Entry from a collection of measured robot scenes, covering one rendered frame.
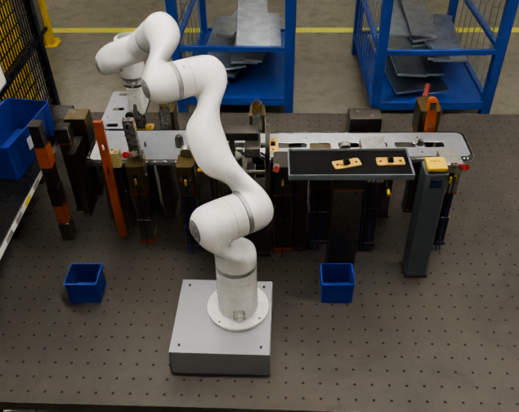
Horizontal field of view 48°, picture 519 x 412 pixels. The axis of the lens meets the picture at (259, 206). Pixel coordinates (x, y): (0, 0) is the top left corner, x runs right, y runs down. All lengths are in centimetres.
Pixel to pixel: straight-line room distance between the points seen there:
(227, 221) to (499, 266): 109
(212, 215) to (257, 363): 49
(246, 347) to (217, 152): 58
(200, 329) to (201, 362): 10
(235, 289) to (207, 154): 41
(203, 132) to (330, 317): 77
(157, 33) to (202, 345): 88
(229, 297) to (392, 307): 57
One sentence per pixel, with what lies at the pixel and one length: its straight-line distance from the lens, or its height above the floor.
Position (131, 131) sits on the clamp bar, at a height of 117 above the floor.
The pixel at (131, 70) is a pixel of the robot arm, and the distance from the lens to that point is 200.
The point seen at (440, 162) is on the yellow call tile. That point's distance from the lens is 184.
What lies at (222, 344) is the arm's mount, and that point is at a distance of 175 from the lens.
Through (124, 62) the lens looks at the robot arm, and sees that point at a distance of 188.
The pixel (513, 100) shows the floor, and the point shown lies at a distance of 475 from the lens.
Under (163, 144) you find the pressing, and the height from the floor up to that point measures 100.
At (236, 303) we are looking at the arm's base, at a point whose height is 88.
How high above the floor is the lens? 219
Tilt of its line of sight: 40 degrees down
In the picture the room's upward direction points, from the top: 1 degrees counter-clockwise
